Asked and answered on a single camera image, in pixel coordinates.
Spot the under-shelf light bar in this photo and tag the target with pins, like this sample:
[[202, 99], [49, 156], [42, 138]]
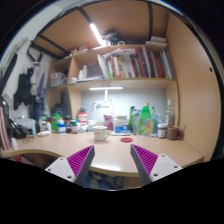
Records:
[[106, 88]]

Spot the ceiling light tube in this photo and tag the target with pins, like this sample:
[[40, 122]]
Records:
[[96, 33]]

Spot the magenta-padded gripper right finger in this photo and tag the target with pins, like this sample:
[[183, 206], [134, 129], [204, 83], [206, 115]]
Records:
[[163, 165]]

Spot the flat round red coaster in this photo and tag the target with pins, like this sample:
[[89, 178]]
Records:
[[126, 139]]

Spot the blue and white carton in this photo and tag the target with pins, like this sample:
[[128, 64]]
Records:
[[121, 125]]

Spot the wooden shelf unit with books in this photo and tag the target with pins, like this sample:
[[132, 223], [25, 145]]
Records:
[[133, 81]]

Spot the green canister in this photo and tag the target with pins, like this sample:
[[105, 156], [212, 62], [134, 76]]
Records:
[[55, 120]]

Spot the clear drink bottle green cap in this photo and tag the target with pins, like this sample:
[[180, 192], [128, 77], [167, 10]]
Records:
[[145, 123]]

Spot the brown jar white lid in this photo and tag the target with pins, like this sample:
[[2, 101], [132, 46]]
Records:
[[162, 131]]

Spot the hanging clothes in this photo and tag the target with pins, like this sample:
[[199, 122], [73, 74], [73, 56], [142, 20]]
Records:
[[30, 86]]

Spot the green glass bottle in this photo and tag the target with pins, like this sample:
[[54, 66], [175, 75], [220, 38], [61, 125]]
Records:
[[131, 115]]

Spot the brown mug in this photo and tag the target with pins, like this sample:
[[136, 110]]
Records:
[[172, 133]]

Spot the clear glass bottle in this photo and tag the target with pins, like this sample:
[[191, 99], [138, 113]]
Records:
[[170, 116]]

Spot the grey tumbler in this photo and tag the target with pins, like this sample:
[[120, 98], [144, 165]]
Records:
[[135, 123]]

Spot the blue plastic bag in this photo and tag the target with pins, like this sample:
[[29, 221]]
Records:
[[157, 120]]

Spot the red and white can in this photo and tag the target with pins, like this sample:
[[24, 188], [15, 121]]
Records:
[[82, 117]]

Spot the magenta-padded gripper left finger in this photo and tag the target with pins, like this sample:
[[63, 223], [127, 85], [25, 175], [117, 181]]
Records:
[[61, 166]]

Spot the small white bottle blue cap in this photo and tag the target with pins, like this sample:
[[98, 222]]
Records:
[[61, 127]]

